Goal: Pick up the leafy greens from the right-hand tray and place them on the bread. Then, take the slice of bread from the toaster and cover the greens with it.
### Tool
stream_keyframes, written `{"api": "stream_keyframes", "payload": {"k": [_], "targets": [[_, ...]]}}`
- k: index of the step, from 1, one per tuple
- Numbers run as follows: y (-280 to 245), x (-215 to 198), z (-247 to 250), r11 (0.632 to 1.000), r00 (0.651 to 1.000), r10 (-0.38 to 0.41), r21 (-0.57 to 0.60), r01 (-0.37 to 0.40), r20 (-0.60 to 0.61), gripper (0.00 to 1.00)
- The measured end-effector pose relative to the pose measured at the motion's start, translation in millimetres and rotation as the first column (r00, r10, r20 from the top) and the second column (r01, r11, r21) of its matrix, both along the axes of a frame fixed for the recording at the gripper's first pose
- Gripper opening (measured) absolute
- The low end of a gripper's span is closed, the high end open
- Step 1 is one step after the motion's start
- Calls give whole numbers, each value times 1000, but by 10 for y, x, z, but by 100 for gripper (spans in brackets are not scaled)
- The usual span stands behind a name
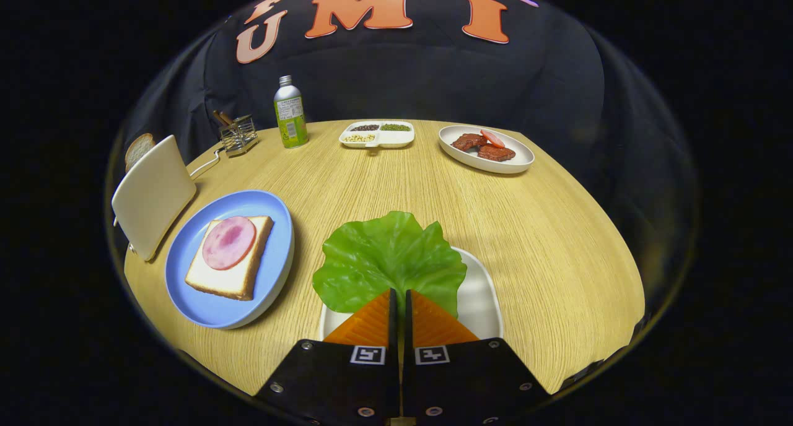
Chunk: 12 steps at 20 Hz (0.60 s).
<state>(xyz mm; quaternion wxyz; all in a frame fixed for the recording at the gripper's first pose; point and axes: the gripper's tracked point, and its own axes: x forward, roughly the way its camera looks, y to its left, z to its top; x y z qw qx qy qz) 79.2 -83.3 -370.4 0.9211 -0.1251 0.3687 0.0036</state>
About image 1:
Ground green metal bottle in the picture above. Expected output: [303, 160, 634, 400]
[274, 75, 309, 149]

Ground black backdrop cloth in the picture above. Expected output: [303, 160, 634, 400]
[118, 0, 701, 290]

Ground white toaster cable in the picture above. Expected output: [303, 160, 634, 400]
[189, 146, 225, 179]

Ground wire mesh holder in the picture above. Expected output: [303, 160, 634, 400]
[217, 115, 260, 159]

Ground brown meat piece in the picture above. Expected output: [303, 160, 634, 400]
[451, 133, 489, 152]
[476, 144, 516, 162]

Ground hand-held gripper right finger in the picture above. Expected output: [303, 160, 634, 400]
[401, 289, 552, 426]

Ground white bread slice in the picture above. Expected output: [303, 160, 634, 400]
[185, 215, 274, 301]

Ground green lettuce leaf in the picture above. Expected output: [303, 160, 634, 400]
[312, 211, 468, 318]

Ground blue round plate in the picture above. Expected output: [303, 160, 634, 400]
[165, 189, 295, 329]

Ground white oval plate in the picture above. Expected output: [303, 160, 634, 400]
[438, 124, 535, 175]

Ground white square plate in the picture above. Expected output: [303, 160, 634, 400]
[319, 246, 504, 341]

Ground pink ham slice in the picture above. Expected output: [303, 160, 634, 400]
[202, 216, 257, 271]

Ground white toaster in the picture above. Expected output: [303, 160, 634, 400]
[112, 135, 198, 262]

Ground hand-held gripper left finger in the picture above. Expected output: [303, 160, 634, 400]
[255, 289, 402, 426]

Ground toasted bread slice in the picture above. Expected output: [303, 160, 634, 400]
[125, 133, 156, 173]

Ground white divided dish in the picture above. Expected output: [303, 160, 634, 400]
[338, 121, 416, 156]

